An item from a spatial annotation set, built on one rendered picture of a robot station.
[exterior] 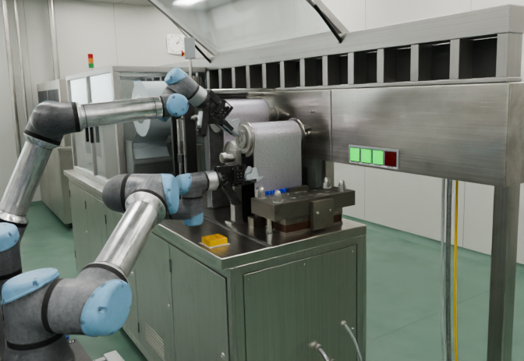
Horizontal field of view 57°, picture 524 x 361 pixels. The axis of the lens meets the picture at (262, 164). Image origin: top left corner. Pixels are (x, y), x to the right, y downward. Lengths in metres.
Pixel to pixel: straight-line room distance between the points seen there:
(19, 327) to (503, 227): 1.42
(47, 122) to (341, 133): 1.08
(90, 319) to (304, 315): 0.99
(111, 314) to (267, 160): 1.04
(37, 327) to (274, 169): 1.13
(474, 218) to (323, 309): 2.72
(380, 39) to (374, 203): 3.49
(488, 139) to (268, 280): 0.84
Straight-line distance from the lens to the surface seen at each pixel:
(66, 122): 1.58
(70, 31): 7.38
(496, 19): 1.56
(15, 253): 1.65
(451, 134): 1.62
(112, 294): 1.08
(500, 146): 1.54
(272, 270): 1.72
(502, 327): 1.87
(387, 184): 5.00
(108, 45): 7.48
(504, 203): 1.74
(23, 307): 1.15
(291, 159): 2.00
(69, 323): 1.11
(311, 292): 1.87
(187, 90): 1.79
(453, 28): 1.63
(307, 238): 1.79
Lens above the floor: 1.42
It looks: 8 degrees down
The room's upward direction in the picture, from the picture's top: 2 degrees counter-clockwise
